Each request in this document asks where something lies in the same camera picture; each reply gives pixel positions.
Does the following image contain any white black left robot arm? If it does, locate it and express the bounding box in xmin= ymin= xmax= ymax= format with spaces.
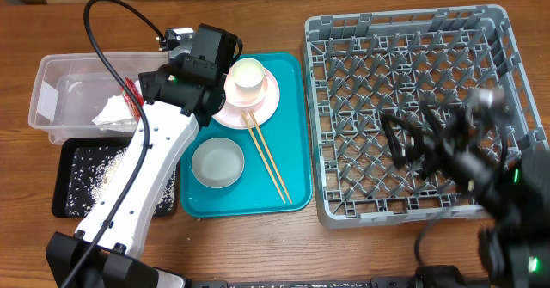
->
xmin=46 ymin=24 xmax=242 ymax=287

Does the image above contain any white cooked rice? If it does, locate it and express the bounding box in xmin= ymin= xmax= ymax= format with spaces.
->
xmin=66 ymin=145 xmax=176 ymax=217

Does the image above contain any white tissue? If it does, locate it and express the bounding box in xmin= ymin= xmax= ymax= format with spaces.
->
xmin=92 ymin=95 xmax=137 ymax=125

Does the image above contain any grey bowl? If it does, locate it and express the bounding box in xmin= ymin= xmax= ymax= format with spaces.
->
xmin=192 ymin=138 xmax=245 ymax=189

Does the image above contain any grey dishwasher rack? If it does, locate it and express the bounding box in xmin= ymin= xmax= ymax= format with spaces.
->
xmin=303 ymin=4 xmax=549 ymax=229

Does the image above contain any wooden chopstick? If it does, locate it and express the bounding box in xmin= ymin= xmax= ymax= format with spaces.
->
xmin=241 ymin=110 xmax=290 ymax=204
xmin=249 ymin=111 xmax=292 ymax=204

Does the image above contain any teal serving tray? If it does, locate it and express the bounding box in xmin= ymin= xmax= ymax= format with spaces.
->
xmin=180 ymin=52 xmax=312 ymax=218

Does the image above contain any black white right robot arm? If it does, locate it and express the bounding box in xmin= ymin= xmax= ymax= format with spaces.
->
xmin=380 ymin=101 xmax=549 ymax=287

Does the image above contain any black food waste tray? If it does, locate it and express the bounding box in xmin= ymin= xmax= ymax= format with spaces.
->
xmin=51 ymin=136 xmax=178 ymax=218

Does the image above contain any clear plastic waste bin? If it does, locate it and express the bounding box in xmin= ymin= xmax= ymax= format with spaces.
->
xmin=27 ymin=51 xmax=178 ymax=145

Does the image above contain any pink plate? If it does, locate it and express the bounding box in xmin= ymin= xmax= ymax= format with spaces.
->
xmin=213 ymin=69 xmax=280 ymax=130

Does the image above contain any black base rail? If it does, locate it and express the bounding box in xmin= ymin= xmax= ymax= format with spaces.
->
xmin=186 ymin=275 xmax=428 ymax=288

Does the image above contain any red snack wrapper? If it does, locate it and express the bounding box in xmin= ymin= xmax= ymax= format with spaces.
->
xmin=120 ymin=77 xmax=144 ymax=122

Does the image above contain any pale green cup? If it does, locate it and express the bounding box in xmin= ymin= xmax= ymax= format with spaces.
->
xmin=231 ymin=58 xmax=265 ymax=95

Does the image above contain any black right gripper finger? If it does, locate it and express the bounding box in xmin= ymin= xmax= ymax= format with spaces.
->
xmin=419 ymin=101 xmax=464 ymax=138
xmin=380 ymin=113 xmax=427 ymax=169

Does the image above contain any small pink bowl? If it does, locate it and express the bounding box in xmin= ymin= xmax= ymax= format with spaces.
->
xmin=224 ymin=70 xmax=267 ymax=107

